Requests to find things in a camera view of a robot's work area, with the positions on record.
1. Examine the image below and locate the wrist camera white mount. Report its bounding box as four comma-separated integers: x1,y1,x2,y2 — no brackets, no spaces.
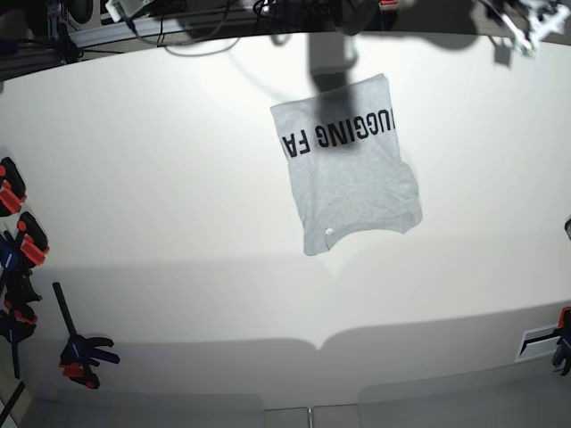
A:
481,0,570,57
105,0,153,22

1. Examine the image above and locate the black camera cable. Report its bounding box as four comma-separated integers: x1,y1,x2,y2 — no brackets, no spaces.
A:
124,0,242,58

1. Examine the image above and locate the grey T-shirt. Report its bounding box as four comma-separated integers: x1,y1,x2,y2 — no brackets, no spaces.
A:
270,74,423,256

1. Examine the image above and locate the red black clamp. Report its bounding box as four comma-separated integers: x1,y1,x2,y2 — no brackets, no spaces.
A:
16,211,49,268
1,157,27,218

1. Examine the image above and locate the right edge blue red clamp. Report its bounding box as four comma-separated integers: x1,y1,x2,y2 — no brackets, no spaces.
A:
551,307,571,376

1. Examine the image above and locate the black blue bar clamp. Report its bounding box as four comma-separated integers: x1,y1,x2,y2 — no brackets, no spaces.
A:
53,282,120,390

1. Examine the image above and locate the upper red black clamp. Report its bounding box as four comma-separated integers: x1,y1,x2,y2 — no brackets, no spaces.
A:
1,157,27,218

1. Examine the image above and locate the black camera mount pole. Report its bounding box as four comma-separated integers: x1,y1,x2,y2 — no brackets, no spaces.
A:
328,0,379,36

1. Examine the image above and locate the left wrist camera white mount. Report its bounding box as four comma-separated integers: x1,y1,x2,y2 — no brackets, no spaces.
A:
481,0,570,57

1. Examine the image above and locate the blue black clamp left edge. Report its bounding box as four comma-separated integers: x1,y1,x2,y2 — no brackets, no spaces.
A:
1,232,42,380

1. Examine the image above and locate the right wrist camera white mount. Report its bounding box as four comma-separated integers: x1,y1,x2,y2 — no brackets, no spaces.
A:
105,0,153,22

